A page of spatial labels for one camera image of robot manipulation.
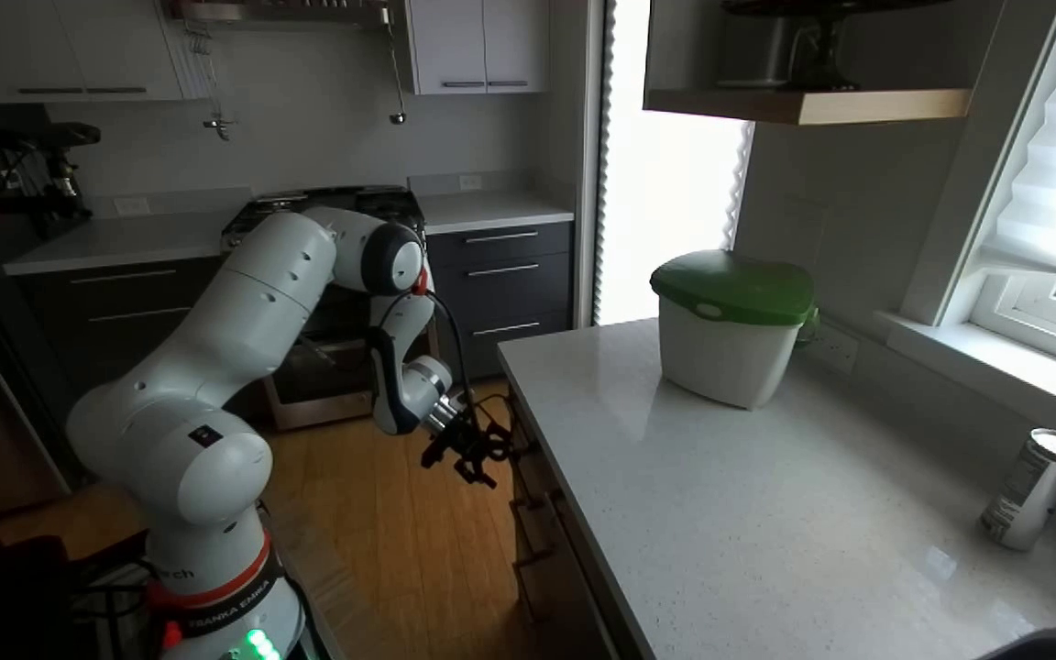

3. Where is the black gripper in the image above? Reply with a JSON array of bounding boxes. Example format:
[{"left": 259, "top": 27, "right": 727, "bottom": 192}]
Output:
[{"left": 417, "top": 409, "right": 521, "bottom": 492}]

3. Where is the dark three-drawer base cabinet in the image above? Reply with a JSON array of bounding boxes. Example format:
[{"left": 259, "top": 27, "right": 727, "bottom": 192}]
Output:
[{"left": 424, "top": 222, "right": 579, "bottom": 390}]

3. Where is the wooden island base cabinet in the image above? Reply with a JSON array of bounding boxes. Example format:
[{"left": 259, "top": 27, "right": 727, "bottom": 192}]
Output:
[{"left": 505, "top": 461, "right": 629, "bottom": 660}]

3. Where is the white bin with green lid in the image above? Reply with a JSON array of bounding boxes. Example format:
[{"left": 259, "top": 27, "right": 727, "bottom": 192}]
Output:
[{"left": 650, "top": 250, "right": 821, "bottom": 414}]

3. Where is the hanging metal utensil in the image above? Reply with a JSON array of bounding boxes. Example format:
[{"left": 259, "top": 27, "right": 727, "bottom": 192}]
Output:
[{"left": 384, "top": 4, "right": 412, "bottom": 130}]

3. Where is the dark wide base cabinet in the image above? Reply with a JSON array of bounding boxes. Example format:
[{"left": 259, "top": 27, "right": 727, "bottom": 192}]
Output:
[{"left": 10, "top": 257, "right": 231, "bottom": 409}]

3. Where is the metal range hood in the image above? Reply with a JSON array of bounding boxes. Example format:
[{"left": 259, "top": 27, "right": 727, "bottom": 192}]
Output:
[{"left": 163, "top": 0, "right": 396, "bottom": 31}]

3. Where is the black robot mounting stand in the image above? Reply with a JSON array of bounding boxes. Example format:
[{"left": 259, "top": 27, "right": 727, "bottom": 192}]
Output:
[{"left": 0, "top": 537, "right": 336, "bottom": 660}]

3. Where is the black object on shelf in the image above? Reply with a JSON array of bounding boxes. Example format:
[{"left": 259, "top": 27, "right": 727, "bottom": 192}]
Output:
[{"left": 724, "top": 0, "right": 961, "bottom": 95}]

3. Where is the black coffee machine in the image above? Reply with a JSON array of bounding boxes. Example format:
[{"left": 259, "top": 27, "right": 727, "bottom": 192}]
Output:
[{"left": 0, "top": 119, "right": 104, "bottom": 236}]

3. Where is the silver metal cylinder can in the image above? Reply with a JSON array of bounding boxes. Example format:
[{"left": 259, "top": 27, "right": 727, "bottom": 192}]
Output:
[{"left": 978, "top": 425, "right": 1056, "bottom": 555}]

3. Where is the dark rounded object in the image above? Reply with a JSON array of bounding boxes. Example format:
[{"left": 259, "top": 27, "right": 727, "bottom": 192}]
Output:
[{"left": 978, "top": 623, "right": 1056, "bottom": 660}]

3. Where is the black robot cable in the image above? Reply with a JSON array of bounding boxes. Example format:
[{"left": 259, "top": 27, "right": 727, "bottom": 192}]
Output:
[{"left": 420, "top": 260, "right": 478, "bottom": 409}]

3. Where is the white narrow wall cabinet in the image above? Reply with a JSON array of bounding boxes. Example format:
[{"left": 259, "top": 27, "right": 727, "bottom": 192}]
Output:
[{"left": 401, "top": 0, "right": 550, "bottom": 98}]

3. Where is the wooden wall shelf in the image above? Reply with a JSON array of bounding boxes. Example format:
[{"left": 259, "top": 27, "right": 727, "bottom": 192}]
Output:
[{"left": 640, "top": 0, "right": 978, "bottom": 130}]

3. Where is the white window frame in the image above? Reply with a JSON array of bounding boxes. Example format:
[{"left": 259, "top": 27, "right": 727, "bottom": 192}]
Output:
[{"left": 900, "top": 0, "right": 1056, "bottom": 383}]

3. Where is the white wide wall cabinet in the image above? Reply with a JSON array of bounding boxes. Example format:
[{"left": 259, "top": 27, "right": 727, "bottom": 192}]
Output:
[{"left": 0, "top": 0, "right": 221, "bottom": 107}]

